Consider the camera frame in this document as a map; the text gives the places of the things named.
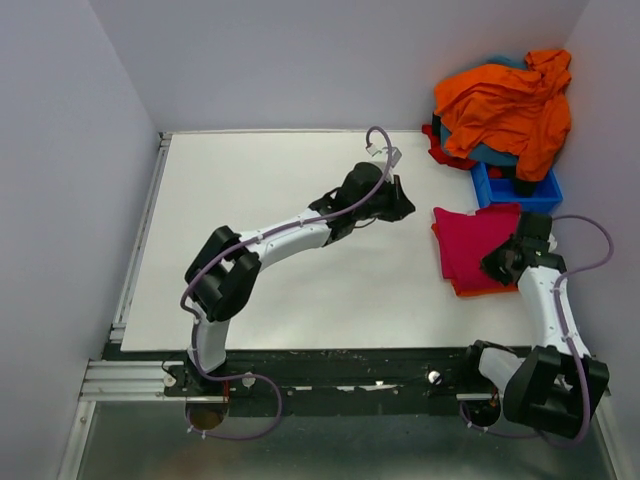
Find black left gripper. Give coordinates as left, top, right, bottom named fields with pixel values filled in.
left=353, top=174, right=415, bottom=223

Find red t-shirt in pile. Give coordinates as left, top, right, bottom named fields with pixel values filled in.
left=422, top=124, right=477, bottom=171

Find magenta t-shirt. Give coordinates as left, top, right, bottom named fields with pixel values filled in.
left=431, top=203, right=521, bottom=298

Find folded orange t-shirt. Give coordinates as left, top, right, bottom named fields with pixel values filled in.
left=431, top=223, right=517, bottom=298

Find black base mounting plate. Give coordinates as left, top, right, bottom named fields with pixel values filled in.
left=102, top=343, right=501, bottom=425

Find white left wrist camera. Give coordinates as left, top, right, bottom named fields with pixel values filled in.
left=365, top=144, right=402, bottom=170

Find blue plastic bin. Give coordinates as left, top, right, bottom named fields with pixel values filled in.
left=470, top=163, right=564, bottom=214

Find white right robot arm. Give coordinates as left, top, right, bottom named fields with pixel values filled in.
left=459, top=212, right=610, bottom=445

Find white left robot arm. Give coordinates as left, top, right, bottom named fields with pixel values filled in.
left=180, top=161, right=415, bottom=395

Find crumpled orange t-shirt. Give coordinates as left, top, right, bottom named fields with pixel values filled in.
left=434, top=49, right=572, bottom=182

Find aluminium extrusion rail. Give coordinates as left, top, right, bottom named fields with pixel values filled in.
left=80, top=360, right=166, bottom=402

